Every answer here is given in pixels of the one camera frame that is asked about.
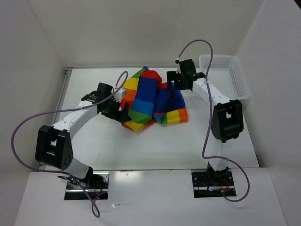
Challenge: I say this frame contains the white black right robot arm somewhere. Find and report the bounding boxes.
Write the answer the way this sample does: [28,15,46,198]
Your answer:
[167,59,244,186]

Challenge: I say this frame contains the rainbow striped shorts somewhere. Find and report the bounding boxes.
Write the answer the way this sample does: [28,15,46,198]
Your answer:
[121,66,188,131]

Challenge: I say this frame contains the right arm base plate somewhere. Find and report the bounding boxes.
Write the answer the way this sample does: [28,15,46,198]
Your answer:
[191,169,237,198]

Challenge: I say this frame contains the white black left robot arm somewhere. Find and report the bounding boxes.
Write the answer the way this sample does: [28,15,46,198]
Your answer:
[35,83,127,188]

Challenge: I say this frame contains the white plastic basket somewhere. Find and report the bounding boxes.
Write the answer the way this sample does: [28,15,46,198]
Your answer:
[198,55,250,100]

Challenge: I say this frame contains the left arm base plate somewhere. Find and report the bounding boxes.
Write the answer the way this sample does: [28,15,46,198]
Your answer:
[59,171,110,201]

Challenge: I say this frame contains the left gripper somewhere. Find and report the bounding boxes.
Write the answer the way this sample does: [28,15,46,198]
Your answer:
[101,97,129,123]

